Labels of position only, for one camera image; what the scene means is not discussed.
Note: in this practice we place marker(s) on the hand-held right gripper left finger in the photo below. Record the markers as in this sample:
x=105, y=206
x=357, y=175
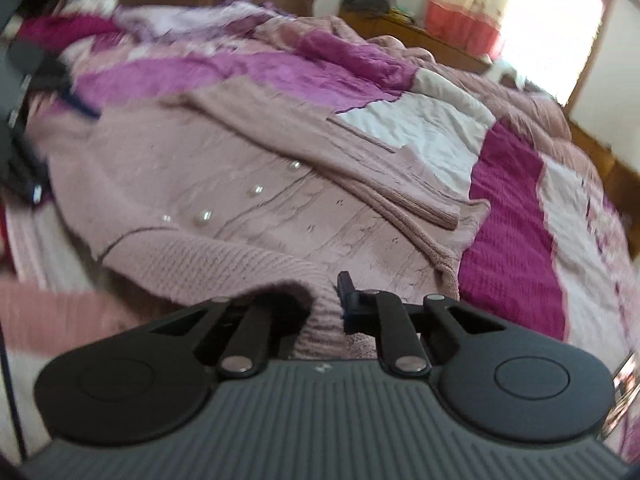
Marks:
x=250, y=330

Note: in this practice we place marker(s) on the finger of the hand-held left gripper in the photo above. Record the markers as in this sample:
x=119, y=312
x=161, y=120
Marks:
x=25, y=175
x=50, y=72

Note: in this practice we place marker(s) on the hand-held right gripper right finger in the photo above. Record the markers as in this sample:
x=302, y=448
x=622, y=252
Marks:
x=350, y=310

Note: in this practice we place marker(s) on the pink knit cardigan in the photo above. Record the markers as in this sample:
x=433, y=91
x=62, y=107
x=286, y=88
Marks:
x=200, y=160

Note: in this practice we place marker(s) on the person's left forearm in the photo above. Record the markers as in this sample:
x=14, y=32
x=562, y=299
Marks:
x=60, y=317

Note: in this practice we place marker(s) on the lilac floral cloth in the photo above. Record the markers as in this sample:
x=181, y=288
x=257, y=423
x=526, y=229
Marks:
x=190, y=15

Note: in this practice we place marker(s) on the purple patchwork quilt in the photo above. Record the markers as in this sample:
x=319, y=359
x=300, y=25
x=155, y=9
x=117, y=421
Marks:
x=505, y=240

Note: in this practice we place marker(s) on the pink fleece blanket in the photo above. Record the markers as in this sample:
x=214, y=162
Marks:
x=500, y=100

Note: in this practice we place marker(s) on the green yellow cloth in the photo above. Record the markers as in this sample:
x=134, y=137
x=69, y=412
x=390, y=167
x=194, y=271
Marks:
x=404, y=14

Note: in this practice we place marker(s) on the pink red curtain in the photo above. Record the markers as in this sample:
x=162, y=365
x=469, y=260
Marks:
x=465, y=15

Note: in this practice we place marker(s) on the window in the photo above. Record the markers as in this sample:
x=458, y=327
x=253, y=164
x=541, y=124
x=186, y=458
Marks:
x=560, y=20

